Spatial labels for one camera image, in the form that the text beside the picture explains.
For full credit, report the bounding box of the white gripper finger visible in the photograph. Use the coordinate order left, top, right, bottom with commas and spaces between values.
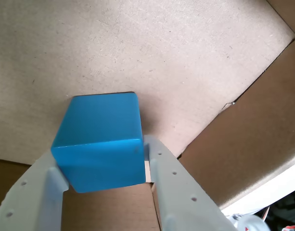
0, 149, 70, 231
142, 134, 236, 231

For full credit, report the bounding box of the blue cube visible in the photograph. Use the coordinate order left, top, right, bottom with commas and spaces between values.
50, 91, 146, 194

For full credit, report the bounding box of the brown cardboard box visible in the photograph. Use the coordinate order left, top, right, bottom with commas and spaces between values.
0, 0, 295, 231

